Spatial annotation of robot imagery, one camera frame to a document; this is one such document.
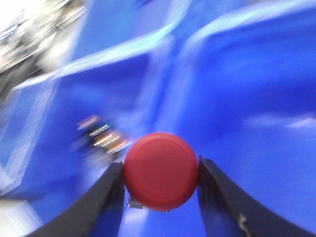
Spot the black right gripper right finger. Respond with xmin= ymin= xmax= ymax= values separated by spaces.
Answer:
xmin=198 ymin=157 xmax=315 ymax=237

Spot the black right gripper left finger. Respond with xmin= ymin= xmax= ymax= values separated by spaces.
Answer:
xmin=28 ymin=162 xmax=124 ymax=237

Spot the red mushroom push button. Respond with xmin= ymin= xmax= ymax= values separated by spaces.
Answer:
xmin=123 ymin=132 xmax=198 ymax=212

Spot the blue source bin with buttons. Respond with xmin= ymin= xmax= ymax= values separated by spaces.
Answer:
xmin=0 ymin=26 xmax=174 ymax=201

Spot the blue destination bin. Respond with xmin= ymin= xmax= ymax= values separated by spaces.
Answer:
xmin=122 ymin=0 xmax=316 ymax=237

